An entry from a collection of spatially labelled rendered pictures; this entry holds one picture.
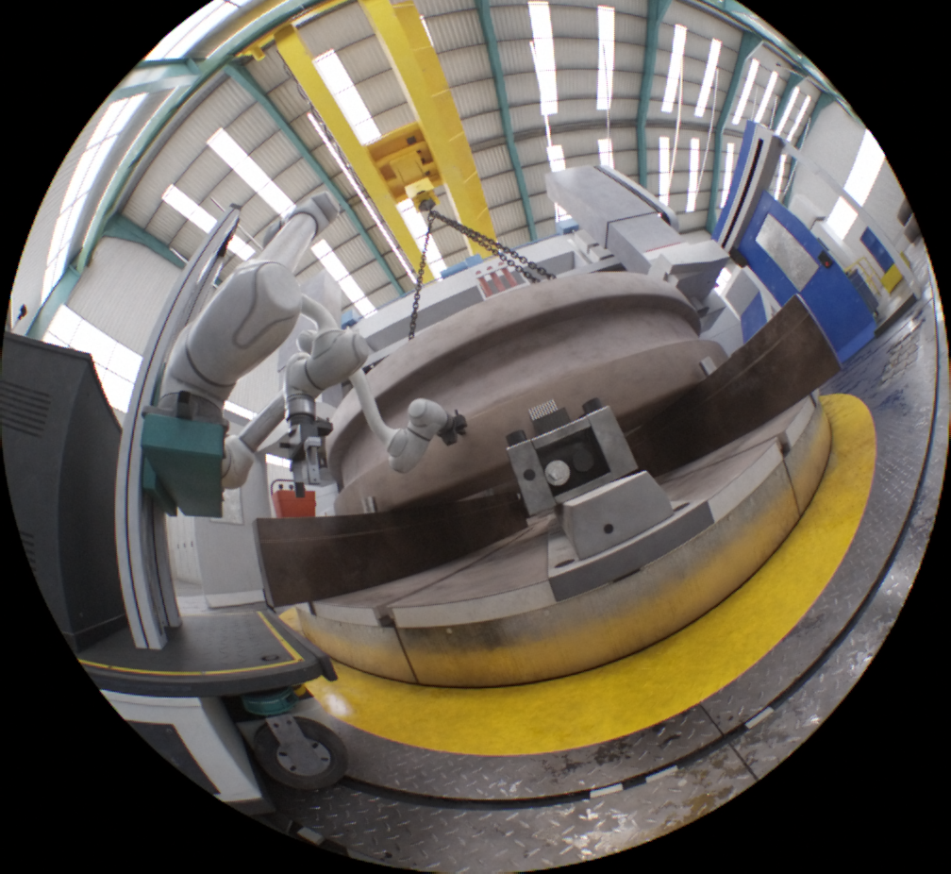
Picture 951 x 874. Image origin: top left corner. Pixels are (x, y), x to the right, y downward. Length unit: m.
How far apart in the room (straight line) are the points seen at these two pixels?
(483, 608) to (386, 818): 0.55
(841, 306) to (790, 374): 3.08
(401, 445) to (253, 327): 0.70
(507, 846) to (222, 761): 0.38
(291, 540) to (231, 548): 3.04
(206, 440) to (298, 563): 0.88
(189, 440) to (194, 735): 0.47
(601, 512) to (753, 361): 1.22
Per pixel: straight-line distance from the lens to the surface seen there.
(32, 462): 0.71
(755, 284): 6.35
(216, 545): 4.23
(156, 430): 0.55
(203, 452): 0.53
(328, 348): 0.73
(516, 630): 0.78
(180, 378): 0.61
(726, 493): 0.84
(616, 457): 0.87
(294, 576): 1.32
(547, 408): 1.11
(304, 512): 1.38
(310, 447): 0.68
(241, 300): 0.47
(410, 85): 11.10
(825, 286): 4.54
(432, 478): 1.37
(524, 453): 0.85
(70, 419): 0.69
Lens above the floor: 0.49
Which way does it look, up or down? 24 degrees up
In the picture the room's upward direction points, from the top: 20 degrees counter-clockwise
